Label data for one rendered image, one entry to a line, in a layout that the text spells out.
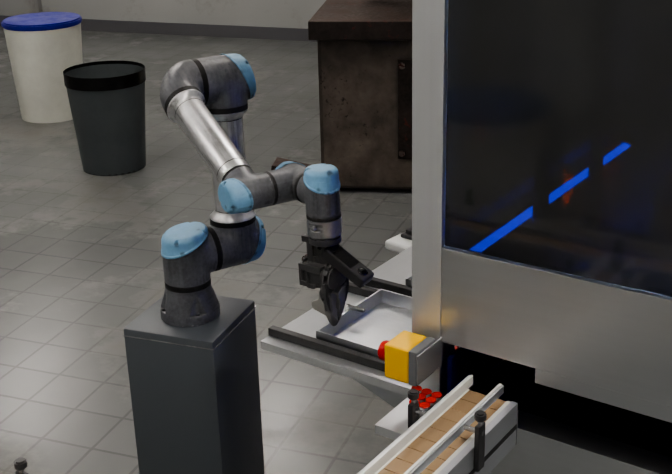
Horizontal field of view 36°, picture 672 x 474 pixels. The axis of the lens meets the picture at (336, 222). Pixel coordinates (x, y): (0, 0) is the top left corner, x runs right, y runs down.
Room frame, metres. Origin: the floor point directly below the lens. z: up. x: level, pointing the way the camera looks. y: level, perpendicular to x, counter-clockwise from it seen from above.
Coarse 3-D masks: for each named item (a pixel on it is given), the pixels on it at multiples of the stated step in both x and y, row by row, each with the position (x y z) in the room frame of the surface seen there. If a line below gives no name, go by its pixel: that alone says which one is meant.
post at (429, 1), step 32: (416, 0) 1.81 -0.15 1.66; (416, 32) 1.81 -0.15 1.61; (416, 64) 1.81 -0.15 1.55; (416, 96) 1.81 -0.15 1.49; (416, 128) 1.81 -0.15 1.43; (416, 160) 1.81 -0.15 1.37; (416, 192) 1.81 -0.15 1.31; (416, 224) 1.81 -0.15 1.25; (416, 256) 1.81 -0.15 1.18; (416, 288) 1.81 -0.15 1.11; (416, 320) 1.81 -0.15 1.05; (448, 352) 1.80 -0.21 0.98
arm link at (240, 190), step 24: (168, 72) 2.39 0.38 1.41; (192, 72) 2.38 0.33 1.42; (168, 96) 2.32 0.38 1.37; (192, 96) 2.32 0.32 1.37; (192, 120) 2.26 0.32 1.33; (216, 120) 2.28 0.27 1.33; (216, 144) 2.18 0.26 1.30; (216, 168) 2.14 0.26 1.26; (240, 168) 2.12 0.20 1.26; (240, 192) 2.06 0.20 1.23; (264, 192) 2.08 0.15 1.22
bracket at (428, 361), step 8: (432, 344) 1.74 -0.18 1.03; (440, 344) 1.77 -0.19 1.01; (424, 352) 1.72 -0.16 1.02; (432, 352) 1.74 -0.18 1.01; (440, 352) 1.77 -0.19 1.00; (424, 360) 1.72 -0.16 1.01; (432, 360) 1.74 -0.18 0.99; (440, 360) 1.77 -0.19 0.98; (424, 368) 1.72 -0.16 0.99; (432, 368) 1.74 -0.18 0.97; (424, 376) 1.72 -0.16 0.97
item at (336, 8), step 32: (352, 0) 6.09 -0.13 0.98; (384, 0) 6.06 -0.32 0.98; (320, 32) 5.44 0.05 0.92; (352, 32) 5.42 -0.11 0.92; (384, 32) 5.39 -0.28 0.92; (320, 64) 5.55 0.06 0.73; (352, 64) 5.50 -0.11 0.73; (384, 64) 5.48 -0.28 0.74; (320, 96) 5.55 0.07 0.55; (352, 96) 5.50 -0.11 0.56; (384, 96) 5.48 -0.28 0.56; (320, 128) 5.55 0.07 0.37; (352, 128) 5.50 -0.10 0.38; (384, 128) 5.48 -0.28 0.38; (288, 160) 5.85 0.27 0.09; (352, 160) 5.50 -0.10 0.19; (384, 160) 5.48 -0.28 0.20
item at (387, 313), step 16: (368, 304) 2.19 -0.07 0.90; (384, 304) 2.22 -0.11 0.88; (400, 304) 2.20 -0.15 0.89; (352, 320) 2.14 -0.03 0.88; (368, 320) 2.14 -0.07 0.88; (384, 320) 2.14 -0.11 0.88; (400, 320) 2.13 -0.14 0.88; (320, 336) 2.02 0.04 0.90; (336, 336) 2.00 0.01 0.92; (352, 336) 2.06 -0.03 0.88; (368, 336) 2.06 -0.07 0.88; (384, 336) 2.06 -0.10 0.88; (368, 352) 1.95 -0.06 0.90
